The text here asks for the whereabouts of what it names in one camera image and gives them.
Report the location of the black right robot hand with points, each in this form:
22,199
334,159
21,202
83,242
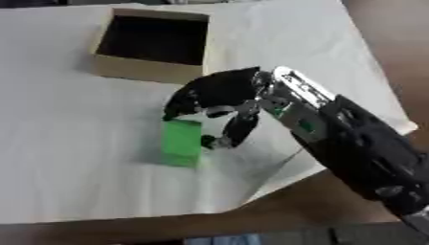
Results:
223,87

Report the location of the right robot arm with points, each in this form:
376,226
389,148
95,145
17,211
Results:
357,140

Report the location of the tan cardboard box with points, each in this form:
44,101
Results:
151,44

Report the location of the green rectangular block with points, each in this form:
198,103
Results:
181,143

